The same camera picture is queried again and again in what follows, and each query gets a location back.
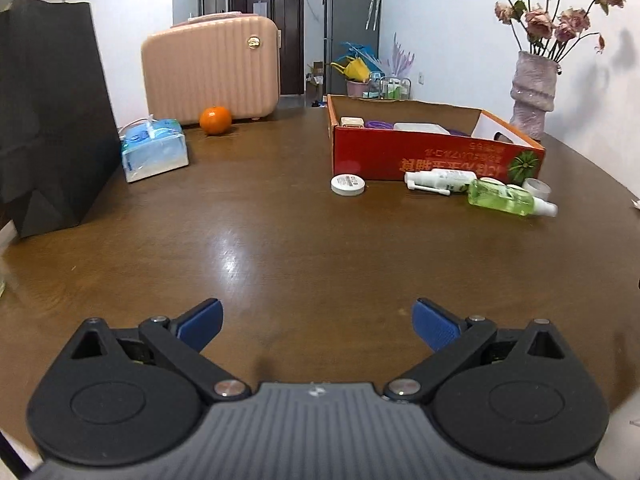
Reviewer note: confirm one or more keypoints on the pink bucket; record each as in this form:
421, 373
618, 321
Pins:
357, 89

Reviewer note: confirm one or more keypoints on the purple round lid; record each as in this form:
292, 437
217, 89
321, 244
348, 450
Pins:
378, 124

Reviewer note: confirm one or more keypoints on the pink textured vase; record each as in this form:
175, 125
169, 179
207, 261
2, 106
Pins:
535, 95

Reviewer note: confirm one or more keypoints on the yellow watering can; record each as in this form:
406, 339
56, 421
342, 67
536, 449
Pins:
352, 70

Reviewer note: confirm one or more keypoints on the blue tissue pack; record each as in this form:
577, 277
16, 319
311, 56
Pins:
152, 152

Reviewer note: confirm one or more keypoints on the purple feather decoration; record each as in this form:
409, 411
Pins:
402, 57

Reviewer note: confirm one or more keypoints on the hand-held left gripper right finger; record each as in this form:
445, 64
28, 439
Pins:
436, 326

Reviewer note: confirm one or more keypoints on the green liquid spray bottle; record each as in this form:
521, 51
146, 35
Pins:
505, 200

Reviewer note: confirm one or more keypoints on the dried pink roses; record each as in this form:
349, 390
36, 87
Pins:
542, 22

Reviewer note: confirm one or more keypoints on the white round jar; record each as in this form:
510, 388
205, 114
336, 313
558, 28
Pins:
348, 185

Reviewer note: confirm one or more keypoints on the white spray bottle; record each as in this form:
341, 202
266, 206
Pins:
445, 179

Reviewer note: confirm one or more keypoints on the blue plastic item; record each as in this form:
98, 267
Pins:
362, 52

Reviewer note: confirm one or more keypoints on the white plastic box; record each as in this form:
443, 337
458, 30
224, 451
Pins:
420, 128

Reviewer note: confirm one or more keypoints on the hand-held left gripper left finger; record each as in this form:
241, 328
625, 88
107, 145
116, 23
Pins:
201, 321

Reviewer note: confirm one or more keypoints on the beige cube charger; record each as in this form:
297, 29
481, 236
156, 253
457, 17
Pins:
352, 122

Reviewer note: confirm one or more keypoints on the orange fruit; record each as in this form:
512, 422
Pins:
215, 120

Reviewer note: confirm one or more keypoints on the black paper bag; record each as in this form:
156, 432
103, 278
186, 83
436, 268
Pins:
50, 110

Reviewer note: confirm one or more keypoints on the grey refrigerator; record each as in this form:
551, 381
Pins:
350, 25

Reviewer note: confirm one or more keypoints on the dark brown door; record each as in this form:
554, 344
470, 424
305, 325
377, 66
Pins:
265, 40

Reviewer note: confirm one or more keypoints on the small clear cup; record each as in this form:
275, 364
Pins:
537, 188

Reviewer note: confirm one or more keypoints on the pink ribbed suitcase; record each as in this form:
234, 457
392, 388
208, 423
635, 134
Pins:
210, 70

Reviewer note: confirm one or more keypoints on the red cardboard box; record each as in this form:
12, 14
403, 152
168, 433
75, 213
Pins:
400, 157

